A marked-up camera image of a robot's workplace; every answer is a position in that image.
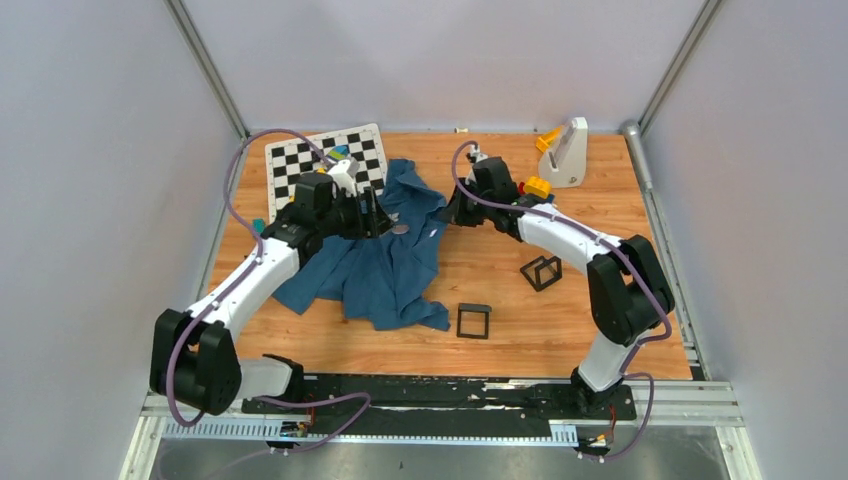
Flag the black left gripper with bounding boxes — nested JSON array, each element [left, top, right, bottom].
[[318, 186, 397, 240]]

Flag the blue shirt garment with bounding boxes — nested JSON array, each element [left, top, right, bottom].
[[272, 159, 451, 331]]

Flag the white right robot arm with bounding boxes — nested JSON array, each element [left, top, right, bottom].
[[444, 157, 675, 418]]

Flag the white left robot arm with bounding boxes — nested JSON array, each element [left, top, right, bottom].
[[150, 173, 392, 426]]

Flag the colourful toy train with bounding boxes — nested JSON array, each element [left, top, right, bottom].
[[518, 176, 555, 203]]

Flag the black white checkerboard sheet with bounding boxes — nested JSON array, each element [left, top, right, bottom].
[[265, 123, 387, 221]]

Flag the stacked colour blocks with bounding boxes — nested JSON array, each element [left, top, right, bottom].
[[327, 145, 351, 162]]

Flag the yellow plastic piece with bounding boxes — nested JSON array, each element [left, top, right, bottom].
[[535, 125, 563, 153]]

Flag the white wedge stand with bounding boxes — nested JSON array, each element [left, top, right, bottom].
[[538, 117, 589, 188]]

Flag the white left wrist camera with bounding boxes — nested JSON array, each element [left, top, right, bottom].
[[327, 158, 358, 197]]

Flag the black wire cube frame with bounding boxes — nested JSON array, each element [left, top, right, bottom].
[[520, 256, 563, 292]]

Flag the black square frame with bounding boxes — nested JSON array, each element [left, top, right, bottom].
[[456, 303, 493, 340]]

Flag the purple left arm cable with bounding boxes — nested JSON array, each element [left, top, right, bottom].
[[165, 128, 372, 457]]

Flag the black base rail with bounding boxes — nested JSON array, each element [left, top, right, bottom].
[[241, 374, 637, 440]]

